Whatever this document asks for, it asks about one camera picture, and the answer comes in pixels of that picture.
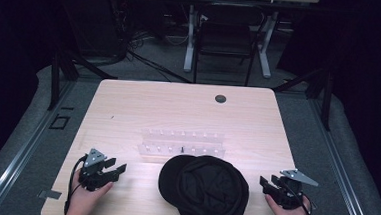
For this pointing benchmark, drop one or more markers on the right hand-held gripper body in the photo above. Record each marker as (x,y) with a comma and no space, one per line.
(288,193)

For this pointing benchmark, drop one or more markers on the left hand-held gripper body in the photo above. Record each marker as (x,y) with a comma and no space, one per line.
(91,176)

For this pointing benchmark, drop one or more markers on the person's left hand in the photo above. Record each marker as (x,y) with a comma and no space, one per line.
(84,199)

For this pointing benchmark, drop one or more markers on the grey tape strip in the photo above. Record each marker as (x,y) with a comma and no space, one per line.
(49,194)

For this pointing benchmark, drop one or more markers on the black fabric hat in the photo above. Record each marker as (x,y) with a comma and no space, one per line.
(206,192)

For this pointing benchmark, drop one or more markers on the short black tape strip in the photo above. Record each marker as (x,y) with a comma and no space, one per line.
(67,108)

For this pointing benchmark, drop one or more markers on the clear acrylic rack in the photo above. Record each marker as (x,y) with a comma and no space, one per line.
(182,143)

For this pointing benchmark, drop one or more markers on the black metal stand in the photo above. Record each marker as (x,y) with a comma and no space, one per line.
(327,99)
(56,79)

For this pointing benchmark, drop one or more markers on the black folding chair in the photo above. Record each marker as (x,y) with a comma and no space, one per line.
(228,36)

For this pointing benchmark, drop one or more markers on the metal floor rail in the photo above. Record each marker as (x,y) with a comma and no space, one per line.
(25,147)
(341,167)

